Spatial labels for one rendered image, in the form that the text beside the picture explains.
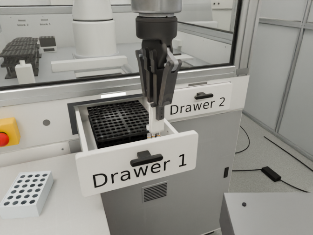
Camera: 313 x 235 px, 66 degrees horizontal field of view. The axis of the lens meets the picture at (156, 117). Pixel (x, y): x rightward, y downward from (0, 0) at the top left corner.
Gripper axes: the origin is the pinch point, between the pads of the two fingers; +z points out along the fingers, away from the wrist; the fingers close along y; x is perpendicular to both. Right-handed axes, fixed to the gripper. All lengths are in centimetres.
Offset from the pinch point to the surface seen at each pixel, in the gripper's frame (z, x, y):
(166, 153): 10.4, -2.9, 0.1
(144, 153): 8.2, 3.1, 0.1
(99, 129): 9.3, 6.9, 18.1
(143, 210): 61, -12, 29
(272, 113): 80, -189, 80
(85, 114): 13.1, 4.8, 37.8
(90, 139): 15.7, 7.9, 24.8
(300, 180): 99, -141, 21
